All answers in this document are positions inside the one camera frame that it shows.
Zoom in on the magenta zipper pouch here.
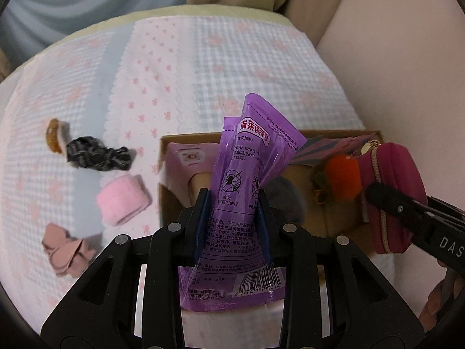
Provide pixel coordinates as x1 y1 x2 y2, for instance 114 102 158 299
359 143 428 254

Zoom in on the purple plastic packet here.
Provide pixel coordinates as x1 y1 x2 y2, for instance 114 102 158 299
179 93 307 312

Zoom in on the pink towel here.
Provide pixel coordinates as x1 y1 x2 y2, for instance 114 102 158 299
96 174 151 228

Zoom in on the dusty pink cloth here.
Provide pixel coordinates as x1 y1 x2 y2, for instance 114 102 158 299
42 223 96 278

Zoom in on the black patterned scrunchie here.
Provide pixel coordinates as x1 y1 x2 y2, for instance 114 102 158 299
66 136 133 172

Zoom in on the brown white plush toy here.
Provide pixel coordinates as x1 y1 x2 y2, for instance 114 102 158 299
45 118 70 155

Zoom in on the person's right hand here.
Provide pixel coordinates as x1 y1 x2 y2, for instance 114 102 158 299
418 276 464 332

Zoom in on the grey wool ball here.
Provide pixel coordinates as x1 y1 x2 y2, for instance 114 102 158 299
264 177 307 225

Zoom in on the cardboard box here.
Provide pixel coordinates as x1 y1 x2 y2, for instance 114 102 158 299
158 130 382 254

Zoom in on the orange pompom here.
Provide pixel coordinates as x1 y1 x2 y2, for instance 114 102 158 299
324 154 362 201

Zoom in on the checkered floral bed cover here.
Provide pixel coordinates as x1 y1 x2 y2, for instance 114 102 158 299
1 16 362 331

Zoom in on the green mattress edge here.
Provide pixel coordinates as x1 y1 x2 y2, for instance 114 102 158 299
14 4 296 74

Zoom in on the light blue curtain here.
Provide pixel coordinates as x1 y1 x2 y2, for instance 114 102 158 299
1 0 186 69

